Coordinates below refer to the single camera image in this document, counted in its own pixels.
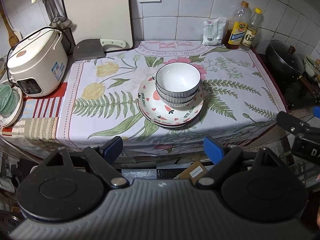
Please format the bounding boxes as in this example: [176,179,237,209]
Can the hanging metal ladle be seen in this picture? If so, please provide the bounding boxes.
[31,0,73,30]

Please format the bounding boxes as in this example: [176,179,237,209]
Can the cooking wine bottle yellow label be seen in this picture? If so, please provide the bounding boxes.
[223,1,250,49]

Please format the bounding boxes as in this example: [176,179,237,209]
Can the black wok with lid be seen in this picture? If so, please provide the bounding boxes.
[264,40,319,109]

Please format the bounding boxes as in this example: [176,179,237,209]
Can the pink bunny Lovely Bear plate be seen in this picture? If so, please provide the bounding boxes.
[138,75,203,125]

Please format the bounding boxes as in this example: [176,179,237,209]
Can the vinegar bottle pale label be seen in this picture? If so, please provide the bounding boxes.
[240,8,263,50]

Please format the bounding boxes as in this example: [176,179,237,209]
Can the white cutting board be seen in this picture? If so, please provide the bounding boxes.
[61,0,134,51]

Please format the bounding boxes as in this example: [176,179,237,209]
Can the small white ribbed bowl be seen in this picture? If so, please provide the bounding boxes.
[162,97,196,108]

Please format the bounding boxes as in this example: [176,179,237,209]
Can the cleaver with cream handle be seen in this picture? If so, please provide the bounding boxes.
[73,38,127,61]

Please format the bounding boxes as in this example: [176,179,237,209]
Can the white salt bag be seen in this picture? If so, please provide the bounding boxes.
[202,18,220,46]

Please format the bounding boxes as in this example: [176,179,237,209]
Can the large white ribbed bowl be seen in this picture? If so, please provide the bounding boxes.
[155,62,201,97]

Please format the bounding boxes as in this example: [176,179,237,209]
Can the right hand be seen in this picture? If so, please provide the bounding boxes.
[316,208,320,228]

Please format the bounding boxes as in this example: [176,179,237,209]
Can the white Morning Honey plate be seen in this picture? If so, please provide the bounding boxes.
[138,105,200,128]

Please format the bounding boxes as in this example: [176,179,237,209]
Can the green strainer in dish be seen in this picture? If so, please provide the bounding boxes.
[1,84,23,127]

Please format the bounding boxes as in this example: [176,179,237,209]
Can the red striped cloth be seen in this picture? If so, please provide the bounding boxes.
[0,81,69,151]

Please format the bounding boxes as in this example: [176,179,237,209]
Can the medium white ribbed bowl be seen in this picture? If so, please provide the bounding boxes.
[156,86,199,103]

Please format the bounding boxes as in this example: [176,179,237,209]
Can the cream rice cooker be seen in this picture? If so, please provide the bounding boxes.
[7,27,68,98]

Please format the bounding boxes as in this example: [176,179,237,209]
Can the wooden spatula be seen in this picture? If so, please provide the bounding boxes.
[0,1,22,48]

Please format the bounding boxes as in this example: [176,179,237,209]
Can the cardboard box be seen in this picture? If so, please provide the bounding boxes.
[174,161,208,185]

